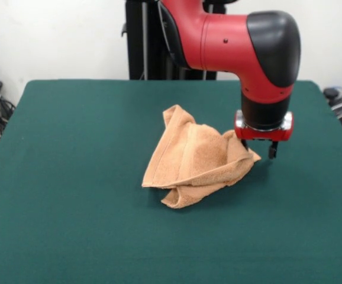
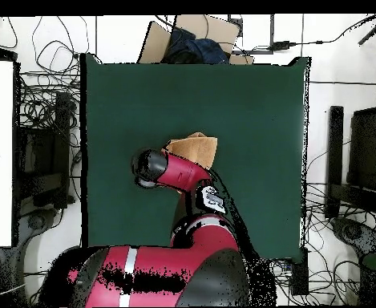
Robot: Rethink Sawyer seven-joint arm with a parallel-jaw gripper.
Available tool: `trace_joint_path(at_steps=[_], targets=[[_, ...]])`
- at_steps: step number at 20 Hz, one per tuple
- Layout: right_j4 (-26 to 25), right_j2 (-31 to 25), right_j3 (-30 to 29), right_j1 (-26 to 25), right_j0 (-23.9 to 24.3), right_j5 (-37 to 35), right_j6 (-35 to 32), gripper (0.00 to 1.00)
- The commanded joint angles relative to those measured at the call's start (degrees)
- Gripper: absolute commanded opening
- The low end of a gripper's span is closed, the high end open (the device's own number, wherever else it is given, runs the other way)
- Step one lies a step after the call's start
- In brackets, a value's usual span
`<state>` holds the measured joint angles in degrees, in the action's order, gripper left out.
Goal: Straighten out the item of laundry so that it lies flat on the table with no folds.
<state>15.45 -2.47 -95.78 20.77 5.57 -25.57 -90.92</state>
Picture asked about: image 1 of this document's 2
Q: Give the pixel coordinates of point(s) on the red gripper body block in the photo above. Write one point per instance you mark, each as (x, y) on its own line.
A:
(262, 134)

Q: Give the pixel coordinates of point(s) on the dark green table cloth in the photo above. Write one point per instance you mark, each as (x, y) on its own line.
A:
(70, 177)

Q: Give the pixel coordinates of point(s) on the tan terry towel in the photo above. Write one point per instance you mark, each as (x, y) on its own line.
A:
(188, 159)

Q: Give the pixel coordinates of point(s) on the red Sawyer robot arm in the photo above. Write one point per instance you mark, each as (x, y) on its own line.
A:
(224, 41)

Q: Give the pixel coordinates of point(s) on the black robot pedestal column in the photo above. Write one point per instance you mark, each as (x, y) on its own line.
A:
(135, 44)

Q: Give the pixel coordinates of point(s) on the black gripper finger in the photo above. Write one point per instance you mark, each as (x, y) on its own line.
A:
(245, 145)
(272, 150)

